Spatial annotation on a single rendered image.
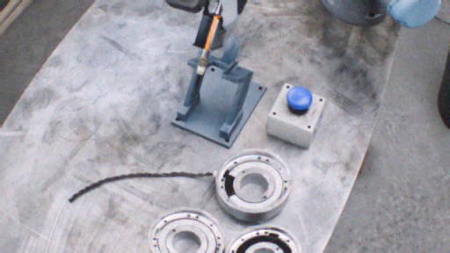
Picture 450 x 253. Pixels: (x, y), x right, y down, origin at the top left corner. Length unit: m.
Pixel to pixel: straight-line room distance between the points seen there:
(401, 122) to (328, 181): 1.16
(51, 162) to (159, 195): 0.20
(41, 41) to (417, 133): 1.48
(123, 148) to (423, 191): 1.21
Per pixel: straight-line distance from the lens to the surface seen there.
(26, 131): 1.04
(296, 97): 0.94
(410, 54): 2.34
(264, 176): 0.91
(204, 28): 0.85
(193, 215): 0.88
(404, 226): 1.88
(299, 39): 1.13
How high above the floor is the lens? 1.60
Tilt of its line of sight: 54 degrees down
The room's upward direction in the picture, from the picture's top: 1 degrees clockwise
